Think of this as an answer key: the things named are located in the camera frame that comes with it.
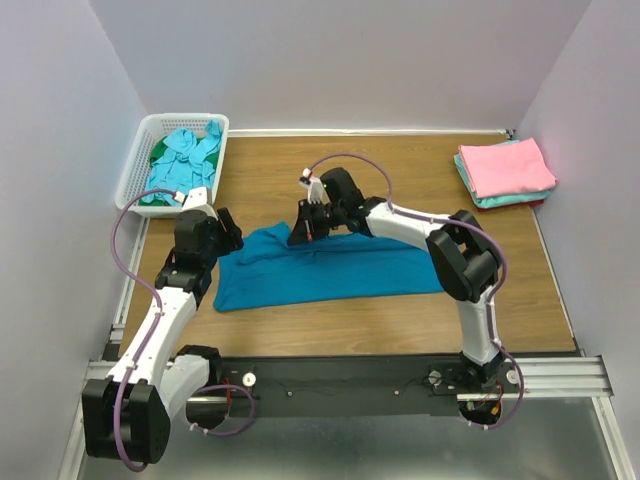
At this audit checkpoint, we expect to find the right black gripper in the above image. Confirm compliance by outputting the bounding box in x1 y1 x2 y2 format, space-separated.
287 199 345 246

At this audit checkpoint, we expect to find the teal blue t-shirt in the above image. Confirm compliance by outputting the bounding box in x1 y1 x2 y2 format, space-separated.
213 222 443 312

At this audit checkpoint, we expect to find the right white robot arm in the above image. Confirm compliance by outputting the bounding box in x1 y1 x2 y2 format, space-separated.
287 167 505 392

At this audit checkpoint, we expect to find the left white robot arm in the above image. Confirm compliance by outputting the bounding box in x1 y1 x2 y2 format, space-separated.
81 207 243 472

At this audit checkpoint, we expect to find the light blue crumpled t-shirt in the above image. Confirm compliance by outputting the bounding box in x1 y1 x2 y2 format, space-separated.
155 121 223 194

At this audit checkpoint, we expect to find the green t-shirt in basket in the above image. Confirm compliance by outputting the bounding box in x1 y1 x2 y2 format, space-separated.
144 138 220 193

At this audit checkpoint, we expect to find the white plastic laundry basket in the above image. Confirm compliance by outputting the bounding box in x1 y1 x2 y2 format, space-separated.
115 113 229 218

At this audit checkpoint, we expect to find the mint folded t-shirt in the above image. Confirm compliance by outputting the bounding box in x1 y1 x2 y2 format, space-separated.
454 140 556 208

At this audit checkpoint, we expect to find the pink folded t-shirt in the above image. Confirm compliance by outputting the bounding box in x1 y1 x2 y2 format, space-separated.
459 138 557 198

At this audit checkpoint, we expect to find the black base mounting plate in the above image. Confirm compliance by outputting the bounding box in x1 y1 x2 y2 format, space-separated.
164 355 521 421

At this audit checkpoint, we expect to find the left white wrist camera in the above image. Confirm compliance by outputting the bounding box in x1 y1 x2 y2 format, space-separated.
182 186 216 217

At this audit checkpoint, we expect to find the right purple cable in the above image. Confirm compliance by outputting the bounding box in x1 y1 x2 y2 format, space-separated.
302 152 525 432

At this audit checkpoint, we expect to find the purple cable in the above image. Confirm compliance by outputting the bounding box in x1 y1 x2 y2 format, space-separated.
102 188 257 472
302 152 525 432

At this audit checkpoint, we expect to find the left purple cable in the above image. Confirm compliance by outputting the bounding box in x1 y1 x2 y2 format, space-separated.
102 188 257 472

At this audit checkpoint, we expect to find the aluminium extrusion rail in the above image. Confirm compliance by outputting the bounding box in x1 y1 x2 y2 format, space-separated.
79 355 614 401

